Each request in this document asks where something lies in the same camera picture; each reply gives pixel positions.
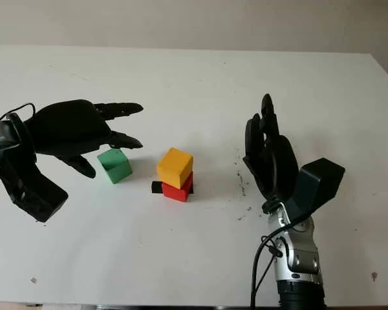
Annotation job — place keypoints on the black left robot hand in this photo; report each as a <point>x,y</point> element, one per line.
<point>68,126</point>

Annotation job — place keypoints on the yellow wooden block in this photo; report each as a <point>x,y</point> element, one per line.
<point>174,166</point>

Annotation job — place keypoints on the red wooden block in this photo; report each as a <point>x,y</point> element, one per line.
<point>176,193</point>

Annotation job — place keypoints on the green wooden block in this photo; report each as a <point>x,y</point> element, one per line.
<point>116,166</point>

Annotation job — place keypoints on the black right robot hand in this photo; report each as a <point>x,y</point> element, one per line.
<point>278,164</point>

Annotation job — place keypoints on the black tape strip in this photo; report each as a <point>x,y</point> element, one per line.
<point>156,188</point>

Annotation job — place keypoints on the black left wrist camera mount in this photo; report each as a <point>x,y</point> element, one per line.
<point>38,193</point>

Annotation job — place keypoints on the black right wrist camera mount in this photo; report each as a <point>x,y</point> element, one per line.
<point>320,184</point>

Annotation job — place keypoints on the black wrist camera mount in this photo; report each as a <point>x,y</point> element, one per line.
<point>320,184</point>
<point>38,193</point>

